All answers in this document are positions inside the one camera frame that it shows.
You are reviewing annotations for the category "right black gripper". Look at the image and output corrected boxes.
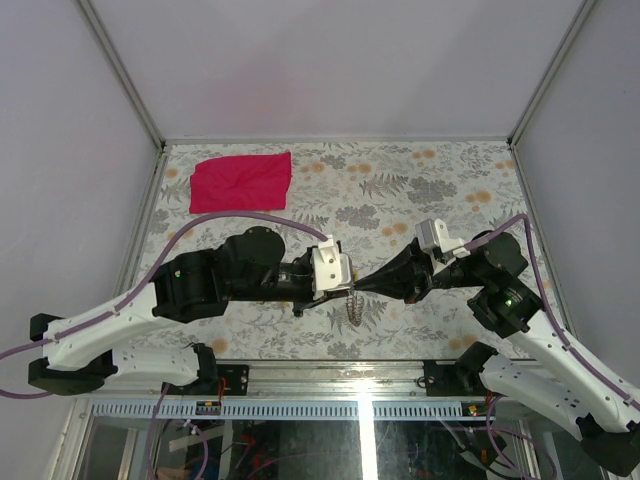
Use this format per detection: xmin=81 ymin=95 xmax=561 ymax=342
xmin=354 ymin=236 xmax=490 ymax=304

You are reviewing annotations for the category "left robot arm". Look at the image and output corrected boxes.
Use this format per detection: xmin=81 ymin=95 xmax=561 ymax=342
xmin=28 ymin=227 xmax=353 ymax=396

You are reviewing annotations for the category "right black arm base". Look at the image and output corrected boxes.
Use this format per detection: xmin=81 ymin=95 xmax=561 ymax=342
xmin=415 ymin=360 xmax=471 ymax=397

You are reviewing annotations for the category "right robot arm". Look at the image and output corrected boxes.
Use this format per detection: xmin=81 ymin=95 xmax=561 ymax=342
xmin=355 ymin=231 xmax=639 ymax=477

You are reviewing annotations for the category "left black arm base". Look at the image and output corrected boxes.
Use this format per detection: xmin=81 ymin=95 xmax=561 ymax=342
xmin=217 ymin=364 xmax=250 ymax=397

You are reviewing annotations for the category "pink folded cloth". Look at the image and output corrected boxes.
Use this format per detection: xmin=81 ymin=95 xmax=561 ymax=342
xmin=189 ymin=152 xmax=292 ymax=214

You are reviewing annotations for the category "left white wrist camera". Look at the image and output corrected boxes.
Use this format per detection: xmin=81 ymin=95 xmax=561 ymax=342
xmin=311 ymin=235 xmax=354 ymax=297

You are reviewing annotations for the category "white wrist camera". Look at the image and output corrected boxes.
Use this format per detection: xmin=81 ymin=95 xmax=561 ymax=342
xmin=415 ymin=219 xmax=471 ymax=266
xmin=311 ymin=235 xmax=354 ymax=297

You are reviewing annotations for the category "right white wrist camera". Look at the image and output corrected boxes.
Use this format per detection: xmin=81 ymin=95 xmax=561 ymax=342
xmin=415 ymin=219 xmax=471 ymax=266

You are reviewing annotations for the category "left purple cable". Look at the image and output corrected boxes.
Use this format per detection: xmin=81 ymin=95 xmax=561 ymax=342
xmin=0 ymin=210 xmax=334 ymax=401

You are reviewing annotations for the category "purple cable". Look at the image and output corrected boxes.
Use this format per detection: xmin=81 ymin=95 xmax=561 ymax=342
xmin=0 ymin=210 xmax=334 ymax=401
xmin=464 ymin=213 xmax=640 ymax=406

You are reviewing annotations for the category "aluminium front rail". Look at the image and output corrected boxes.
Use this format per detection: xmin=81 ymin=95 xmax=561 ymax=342
xmin=114 ymin=358 xmax=566 ymax=401

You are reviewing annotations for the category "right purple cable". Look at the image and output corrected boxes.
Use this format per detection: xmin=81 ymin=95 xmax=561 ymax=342
xmin=464 ymin=213 xmax=640 ymax=406

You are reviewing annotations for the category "white slotted cable duct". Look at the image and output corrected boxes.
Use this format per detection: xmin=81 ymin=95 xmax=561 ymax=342
xmin=92 ymin=399 xmax=486 ymax=421

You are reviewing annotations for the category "right aluminium frame post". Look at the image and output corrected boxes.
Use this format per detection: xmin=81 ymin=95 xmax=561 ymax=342
xmin=507 ymin=0 xmax=600 ymax=148

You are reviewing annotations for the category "aluminium frame post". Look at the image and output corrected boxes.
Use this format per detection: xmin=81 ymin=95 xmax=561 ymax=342
xmin=507 ymin=0 xmax=600 ymax=148
xmin=73 ymin=0 xmax=166 ymax=151

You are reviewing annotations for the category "left aluminium frame post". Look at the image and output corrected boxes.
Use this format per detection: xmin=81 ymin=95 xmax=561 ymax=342
xmin=73 ymin=0 xmax=166 ymax=151

